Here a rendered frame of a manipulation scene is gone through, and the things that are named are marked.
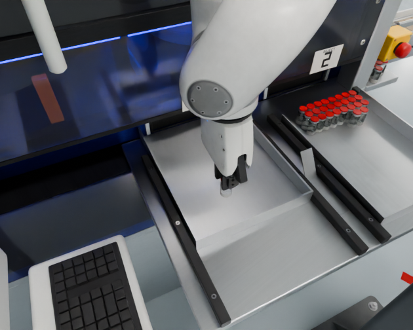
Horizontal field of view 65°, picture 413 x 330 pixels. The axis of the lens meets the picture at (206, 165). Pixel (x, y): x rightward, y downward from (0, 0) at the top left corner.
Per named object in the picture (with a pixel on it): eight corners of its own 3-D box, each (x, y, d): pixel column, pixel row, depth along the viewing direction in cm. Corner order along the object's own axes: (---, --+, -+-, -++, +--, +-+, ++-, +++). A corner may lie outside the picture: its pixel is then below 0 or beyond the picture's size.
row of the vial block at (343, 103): (298, 126, 84) (302, 112, 81) (353, 107, 89) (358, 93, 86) (303, 131, 83) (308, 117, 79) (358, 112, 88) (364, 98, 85)
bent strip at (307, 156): (294, 169, 74) (299, 151, 70) (305, 165, 75) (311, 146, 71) (336, 216, 66) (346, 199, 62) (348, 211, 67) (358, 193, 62)
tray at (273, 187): (139, 137, 81) (137, 127, 79) (231, 109, 89) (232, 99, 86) (196, 250, 61) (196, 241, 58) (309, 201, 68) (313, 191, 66)
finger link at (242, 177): (229, 132, 47) (219, 139, 53) (247, 183, 47) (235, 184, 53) (236, 130, 48) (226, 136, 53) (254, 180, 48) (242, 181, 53)
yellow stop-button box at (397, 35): (364, 50, 95) (373, 26, 89) (382, 45, 97) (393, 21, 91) (384, 63, 90) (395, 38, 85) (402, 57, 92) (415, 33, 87)
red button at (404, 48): (387, 54, 90) (393, 40, 87) (398, 52, 91) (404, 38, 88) (398, 61, 88) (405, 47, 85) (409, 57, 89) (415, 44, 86)
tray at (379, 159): (279, 124, 85) (282, 114, 82) (357, 99, 92) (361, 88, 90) (377, 228, 64) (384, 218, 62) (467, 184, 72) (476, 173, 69)
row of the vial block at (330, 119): (304, 131, 83) (308, 117, 79) (358, 112, 88) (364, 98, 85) (309, 136, 82) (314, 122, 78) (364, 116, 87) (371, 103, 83)
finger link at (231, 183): (220, 163, 53) (221, 188, 58) (229, 177, 51) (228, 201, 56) (238, 156, 54) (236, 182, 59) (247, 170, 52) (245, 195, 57)
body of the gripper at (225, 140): (189, 86, 48) (194, 141, 56) (217, 128, 41) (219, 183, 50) (235, 73, 49) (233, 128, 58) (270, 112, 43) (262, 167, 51)
